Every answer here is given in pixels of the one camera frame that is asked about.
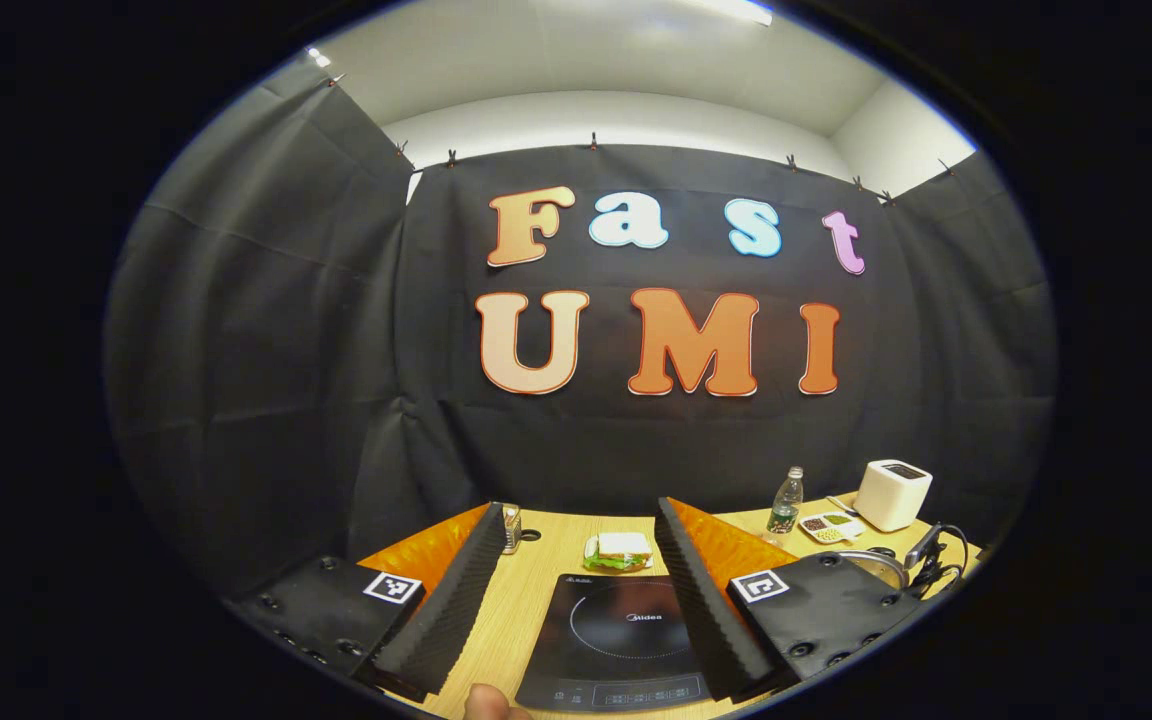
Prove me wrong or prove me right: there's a white toaster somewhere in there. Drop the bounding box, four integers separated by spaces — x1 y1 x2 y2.
854 460 934 533

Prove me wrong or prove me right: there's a white divided tray with beans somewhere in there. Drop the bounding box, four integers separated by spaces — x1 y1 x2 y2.
798 511 864 546

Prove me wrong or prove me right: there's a row of black cloth clips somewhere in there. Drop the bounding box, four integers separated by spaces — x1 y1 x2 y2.
331 75 957 206

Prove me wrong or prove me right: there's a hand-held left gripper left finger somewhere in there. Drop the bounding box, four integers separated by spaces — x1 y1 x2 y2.
231 502 509 703

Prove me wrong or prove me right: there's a sandwich with lettuce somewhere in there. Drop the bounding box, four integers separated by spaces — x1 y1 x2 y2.
584 532 654 571

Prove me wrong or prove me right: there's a clear plastic water bottle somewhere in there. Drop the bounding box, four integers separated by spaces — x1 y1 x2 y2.
766 466 805 535

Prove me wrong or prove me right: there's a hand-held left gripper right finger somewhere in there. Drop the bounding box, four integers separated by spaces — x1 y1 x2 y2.
654 496 929 703

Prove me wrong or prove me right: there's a stainless steel pot black handle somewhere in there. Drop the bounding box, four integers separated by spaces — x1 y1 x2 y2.
831 522 972 601

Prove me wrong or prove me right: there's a black induction cooktop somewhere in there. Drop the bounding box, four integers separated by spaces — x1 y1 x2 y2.
514 573 712 713

